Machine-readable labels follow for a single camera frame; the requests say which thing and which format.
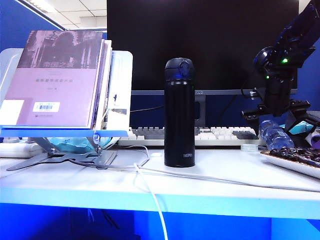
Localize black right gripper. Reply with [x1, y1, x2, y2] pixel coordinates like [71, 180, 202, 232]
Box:
[241, 74, 311, 133]

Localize clear mineral water bottle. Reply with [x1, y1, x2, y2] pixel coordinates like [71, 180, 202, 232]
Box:
[258, 119, 296, 151]

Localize purple white cup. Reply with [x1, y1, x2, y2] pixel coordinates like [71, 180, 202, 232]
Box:
[309, 127, 320, 147]

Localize black thermos flask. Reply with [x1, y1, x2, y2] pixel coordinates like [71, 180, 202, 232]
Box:
[163, 57, 197, 169]

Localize teal white box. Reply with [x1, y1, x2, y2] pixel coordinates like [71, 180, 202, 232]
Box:
[291, 120, 316, 135]

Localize black zip pouch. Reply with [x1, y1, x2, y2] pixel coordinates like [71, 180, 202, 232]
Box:
[306, 109, 320, 126]

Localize black computer mouse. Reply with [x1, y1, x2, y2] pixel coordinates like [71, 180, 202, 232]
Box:
[293, 133, 312, 149]

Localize dark chocolate snacks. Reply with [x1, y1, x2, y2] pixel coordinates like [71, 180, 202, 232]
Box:
[268, 146, 320, 169]

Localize white rectangular tray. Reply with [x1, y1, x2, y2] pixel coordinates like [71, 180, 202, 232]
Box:
[259, 149, 320, 180]

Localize white grey keyboard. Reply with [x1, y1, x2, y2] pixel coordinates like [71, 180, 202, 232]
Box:
[117, 125, 267, 147]

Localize black computer monitor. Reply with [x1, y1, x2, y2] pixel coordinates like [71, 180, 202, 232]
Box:
[106, 0, 300, 127]

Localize silver metal book stand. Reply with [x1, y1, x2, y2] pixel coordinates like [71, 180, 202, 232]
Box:
[0, 48, 134, 172]

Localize teal tissue pack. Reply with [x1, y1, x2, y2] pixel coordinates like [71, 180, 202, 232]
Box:
[46, 136, 118, 154]

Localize pink hardcover book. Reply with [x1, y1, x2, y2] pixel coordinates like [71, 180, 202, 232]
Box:
[0, 30, 105, 129]

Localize white power strip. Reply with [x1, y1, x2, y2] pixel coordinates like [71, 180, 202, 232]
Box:
[0, 138, 48, 159]

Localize ceiling light panel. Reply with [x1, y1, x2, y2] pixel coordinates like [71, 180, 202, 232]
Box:
[18, 0, 57, 14]

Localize thin grey cable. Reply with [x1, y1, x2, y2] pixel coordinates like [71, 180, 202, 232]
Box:
[69, 144, 320, 193]

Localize white charging cable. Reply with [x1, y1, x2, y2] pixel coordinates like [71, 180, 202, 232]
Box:
[133, 162, 169, 240]

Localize metal page holder wire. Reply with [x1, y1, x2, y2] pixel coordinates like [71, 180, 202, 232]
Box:
[92, 107, 127, 151]

